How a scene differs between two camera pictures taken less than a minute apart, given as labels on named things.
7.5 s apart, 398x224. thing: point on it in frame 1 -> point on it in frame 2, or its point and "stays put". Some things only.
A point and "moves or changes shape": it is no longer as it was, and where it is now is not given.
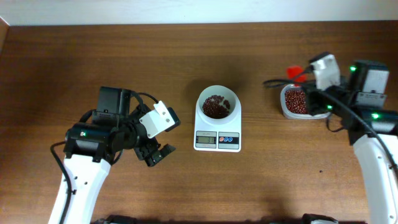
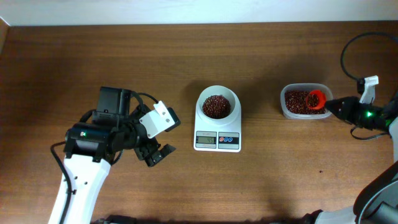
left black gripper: [145, 153] stays put
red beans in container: [296, 101] stays put
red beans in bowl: [212, 107] stays put
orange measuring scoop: [293, 71] moves or changes shape
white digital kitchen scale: [213, 138] stays put
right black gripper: [311, 101] -> [347, 107]
